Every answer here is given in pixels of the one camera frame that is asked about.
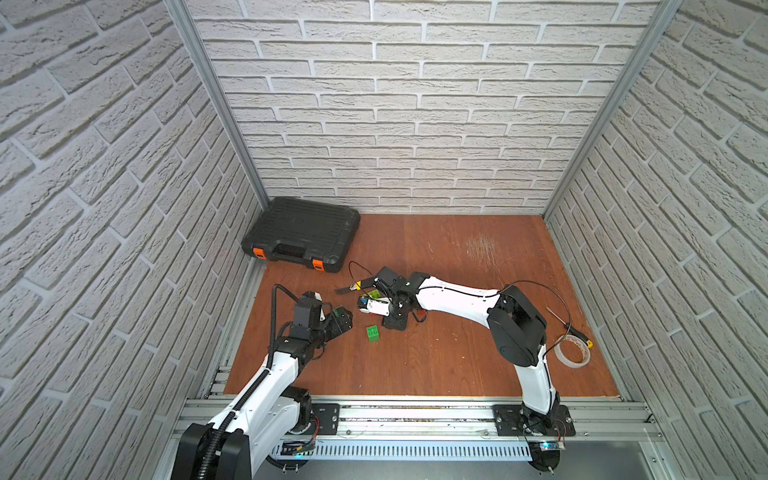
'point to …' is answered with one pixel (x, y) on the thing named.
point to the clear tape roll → (562, 360)
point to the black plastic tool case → (300, 232)
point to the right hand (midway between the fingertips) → (395, 313)
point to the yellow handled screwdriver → (576, 334)
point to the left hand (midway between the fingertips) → (344, 315)
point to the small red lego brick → (422, 312)
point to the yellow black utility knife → (358, 285)
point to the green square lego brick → (373, 334)
